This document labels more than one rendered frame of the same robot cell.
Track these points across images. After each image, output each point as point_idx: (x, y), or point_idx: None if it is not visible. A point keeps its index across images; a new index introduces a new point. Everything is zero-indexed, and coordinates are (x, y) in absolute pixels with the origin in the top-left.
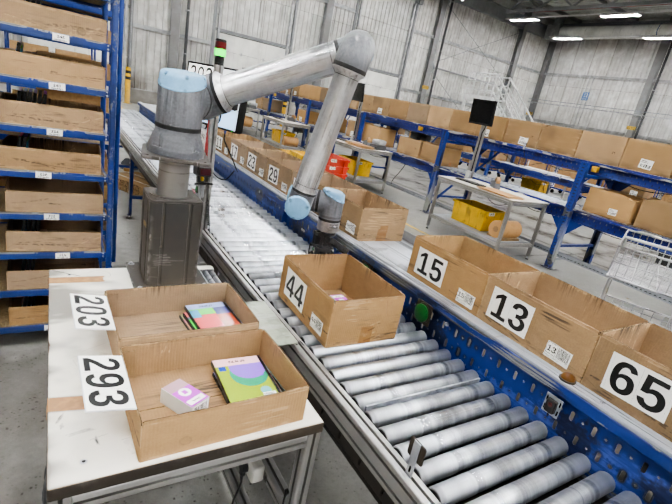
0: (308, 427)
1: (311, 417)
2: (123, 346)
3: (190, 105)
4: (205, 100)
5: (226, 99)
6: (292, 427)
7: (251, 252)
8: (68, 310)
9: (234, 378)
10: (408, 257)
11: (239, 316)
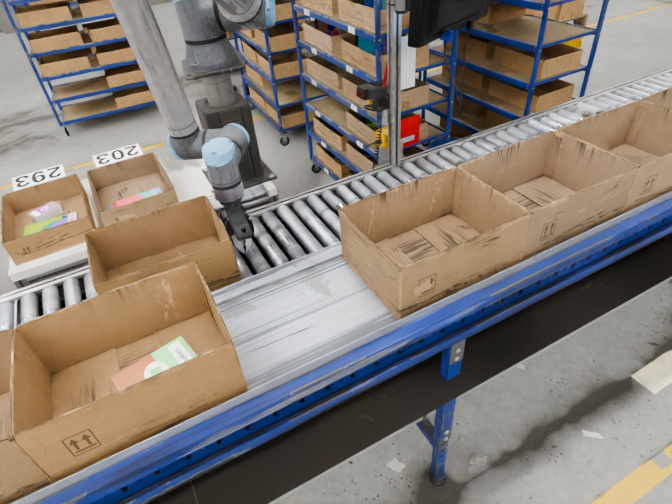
0: (8, 269)
1: (16, 269)
2: (76, 174)
3: (178, 16)
4: (197, 10)
5: (222, 7)
6: (11, 261)
7: (336, 203)
8: (172, 159)
9: (51, 223)
10: (294, 322)
11: (143, 213)
